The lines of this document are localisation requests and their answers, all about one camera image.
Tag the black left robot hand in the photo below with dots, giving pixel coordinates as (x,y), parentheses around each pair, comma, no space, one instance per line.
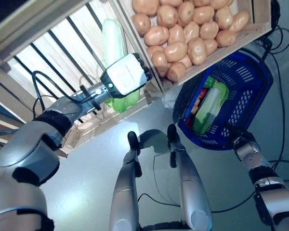
(125,74)

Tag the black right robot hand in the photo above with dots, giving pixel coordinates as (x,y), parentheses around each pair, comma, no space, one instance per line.
(240,138)

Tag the blue plastic shopping basket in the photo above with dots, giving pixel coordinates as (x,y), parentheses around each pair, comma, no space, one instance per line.
(255,79)

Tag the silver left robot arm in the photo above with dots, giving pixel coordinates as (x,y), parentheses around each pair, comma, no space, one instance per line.
(26,149)

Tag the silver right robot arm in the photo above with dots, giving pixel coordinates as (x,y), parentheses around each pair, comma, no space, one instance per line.
(253,156)

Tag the tan potato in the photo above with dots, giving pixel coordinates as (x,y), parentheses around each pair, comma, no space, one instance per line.
(226,38)
(197,51)
(186,10)
(175,33)
(239,21)
(211,45)
(185,61)
(223,17)
(203,2)
(202,13)
(175,51)
(191,31)
(156,49)
(145,6)
(156,36)
(175,71)
(141,24)
(167,16)
(221,2)
(209,30)
(171,2)
(160,63)

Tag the red tomato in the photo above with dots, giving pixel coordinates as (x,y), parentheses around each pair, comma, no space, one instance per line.
(189,122)

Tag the slatted wooden cabbage crate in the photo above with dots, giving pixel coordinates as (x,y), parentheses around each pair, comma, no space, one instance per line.
(98,125)

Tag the small red fruit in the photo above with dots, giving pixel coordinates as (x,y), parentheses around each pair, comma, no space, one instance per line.
(202,93)

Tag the small green pepper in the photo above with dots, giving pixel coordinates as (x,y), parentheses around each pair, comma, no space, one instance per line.
(210,81)

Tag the silver right robot leg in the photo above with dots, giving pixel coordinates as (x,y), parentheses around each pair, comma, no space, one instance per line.
(192,187)

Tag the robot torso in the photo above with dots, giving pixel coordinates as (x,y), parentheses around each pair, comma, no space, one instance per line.
(163,227)

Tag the wooden potato crate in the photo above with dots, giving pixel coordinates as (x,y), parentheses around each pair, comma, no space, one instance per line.
(262,14)

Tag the wooden display shelf frame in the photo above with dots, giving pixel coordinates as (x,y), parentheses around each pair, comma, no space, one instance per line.
(4,101)

